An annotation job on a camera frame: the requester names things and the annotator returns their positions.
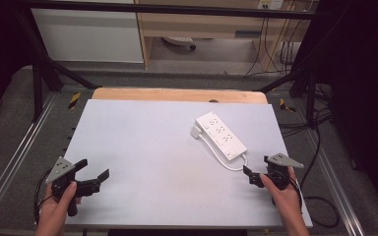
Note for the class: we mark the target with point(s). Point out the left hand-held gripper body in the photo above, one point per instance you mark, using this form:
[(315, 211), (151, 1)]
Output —
[(60, 168)]

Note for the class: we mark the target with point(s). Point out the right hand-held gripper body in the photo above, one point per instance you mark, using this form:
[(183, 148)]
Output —
[(280, 170)]

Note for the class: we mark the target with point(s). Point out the white power strip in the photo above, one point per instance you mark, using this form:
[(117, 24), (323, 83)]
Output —
[(220, 135)]

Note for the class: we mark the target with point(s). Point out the person's right hand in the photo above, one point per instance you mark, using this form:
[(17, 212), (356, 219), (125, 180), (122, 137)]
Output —
[(287, 200)]

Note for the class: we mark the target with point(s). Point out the person's left hand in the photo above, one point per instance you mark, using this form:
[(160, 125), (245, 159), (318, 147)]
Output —
[(54, 209)]

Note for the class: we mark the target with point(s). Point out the white board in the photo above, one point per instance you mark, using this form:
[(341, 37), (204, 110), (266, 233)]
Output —
[(151, 164)]

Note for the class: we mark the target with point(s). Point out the black metal stand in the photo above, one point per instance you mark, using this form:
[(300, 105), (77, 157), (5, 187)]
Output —
[(41, 72), (310, 95)]

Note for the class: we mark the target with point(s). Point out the wooden table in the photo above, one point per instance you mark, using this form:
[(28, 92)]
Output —
[(177, 95)]

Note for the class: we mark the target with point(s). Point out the black curtain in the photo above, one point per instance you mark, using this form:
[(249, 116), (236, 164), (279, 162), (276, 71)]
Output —
[(364, 82), (0, 49)]

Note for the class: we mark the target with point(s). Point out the white cabinet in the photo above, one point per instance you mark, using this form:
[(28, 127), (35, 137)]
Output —
[(88, 36)]

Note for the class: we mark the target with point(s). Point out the white chair base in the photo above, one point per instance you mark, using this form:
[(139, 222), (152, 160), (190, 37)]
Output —
[(178, 41)]

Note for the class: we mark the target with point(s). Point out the wooden desk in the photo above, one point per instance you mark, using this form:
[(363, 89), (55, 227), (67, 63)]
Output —
[(203, 24)]

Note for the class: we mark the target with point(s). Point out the black metal crossbar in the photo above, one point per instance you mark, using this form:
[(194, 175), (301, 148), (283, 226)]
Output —
[(164, 9)]

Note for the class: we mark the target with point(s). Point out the aluminium rail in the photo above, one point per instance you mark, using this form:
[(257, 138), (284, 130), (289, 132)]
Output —
[(16, 154), (336, 183)]

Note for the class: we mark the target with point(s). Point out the white wall outlet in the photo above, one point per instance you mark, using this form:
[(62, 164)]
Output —
[(270, 4)]

